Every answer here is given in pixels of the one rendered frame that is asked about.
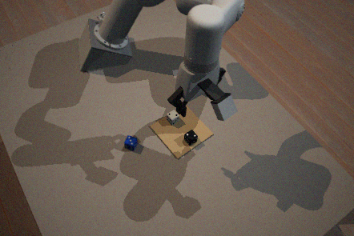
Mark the white die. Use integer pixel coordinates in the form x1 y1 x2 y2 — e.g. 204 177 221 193
167 110 179 125

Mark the blue die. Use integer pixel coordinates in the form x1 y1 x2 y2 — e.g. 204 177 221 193
124 135 138 150

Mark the black die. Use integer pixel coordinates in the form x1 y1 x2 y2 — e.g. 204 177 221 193
184 130 198 146

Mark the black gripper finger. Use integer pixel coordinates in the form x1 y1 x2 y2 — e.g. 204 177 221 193
168 87 188 117
217 68 226 86

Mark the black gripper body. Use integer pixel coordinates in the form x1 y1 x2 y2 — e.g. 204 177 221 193
175 61 219 102

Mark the tan mat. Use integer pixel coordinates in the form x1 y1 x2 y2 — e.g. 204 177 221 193
150 106 213 159

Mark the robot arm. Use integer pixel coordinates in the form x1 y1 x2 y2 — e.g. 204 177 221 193
94 0 244 121

